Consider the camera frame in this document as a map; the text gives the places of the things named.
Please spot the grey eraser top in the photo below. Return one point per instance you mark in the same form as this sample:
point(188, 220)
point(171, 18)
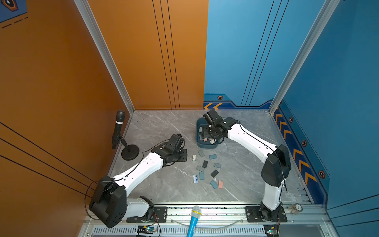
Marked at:
point(201, 153)

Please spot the left green circuit board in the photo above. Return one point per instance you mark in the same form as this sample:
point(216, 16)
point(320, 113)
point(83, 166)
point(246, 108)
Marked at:
point(147, 230)

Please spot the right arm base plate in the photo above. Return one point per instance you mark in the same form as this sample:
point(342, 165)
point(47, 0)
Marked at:
point(255, 214)

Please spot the black eraser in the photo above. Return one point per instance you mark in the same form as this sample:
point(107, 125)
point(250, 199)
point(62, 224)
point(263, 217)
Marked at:
point(214, 173)
point(205, 164)

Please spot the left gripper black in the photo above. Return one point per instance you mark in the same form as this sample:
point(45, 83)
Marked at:
point(184, 152)

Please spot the grey eraser middle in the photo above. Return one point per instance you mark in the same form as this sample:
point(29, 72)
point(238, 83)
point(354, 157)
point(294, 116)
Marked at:
point(200, 168)

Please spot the green circuit board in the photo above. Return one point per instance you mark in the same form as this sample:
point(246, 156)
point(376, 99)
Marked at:
point(271, 231)
point(147, 230)

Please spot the black microphone on stand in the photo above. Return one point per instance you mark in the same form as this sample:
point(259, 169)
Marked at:
point(129, 152)

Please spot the black eraser middle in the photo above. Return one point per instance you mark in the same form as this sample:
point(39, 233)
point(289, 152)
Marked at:
point(205, 164)

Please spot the right green circuit board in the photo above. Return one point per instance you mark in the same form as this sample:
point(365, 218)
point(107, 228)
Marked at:
point(271, 231)

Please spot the light blue eraser bottom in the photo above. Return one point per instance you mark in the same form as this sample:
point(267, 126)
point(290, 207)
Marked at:
point(214, 184)

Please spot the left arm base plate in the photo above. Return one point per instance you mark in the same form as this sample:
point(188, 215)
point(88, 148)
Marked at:
point(160, 212)

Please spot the blue handheld microphone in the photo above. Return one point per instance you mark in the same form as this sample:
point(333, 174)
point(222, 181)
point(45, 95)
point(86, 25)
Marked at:
point(195, 215)

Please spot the black eraser lower centre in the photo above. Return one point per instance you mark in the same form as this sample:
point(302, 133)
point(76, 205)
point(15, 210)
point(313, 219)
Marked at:
point(214, 173)

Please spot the clear tape roll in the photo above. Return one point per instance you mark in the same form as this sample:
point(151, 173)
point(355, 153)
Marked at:
point(295, 208)

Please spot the dark teal storage box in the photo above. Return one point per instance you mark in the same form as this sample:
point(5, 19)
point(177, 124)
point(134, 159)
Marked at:
point(204, 142)

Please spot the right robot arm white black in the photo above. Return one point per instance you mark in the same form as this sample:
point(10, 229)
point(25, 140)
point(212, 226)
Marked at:
point(276, 159)

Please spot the teal eraser top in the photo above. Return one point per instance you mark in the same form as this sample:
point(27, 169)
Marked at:
point(211, 157)

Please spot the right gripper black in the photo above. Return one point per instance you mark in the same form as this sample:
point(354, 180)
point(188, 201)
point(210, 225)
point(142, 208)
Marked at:
point(205, 131)

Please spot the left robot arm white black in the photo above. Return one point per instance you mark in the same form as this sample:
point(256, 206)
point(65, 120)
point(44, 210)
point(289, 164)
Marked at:
point(110, 202)

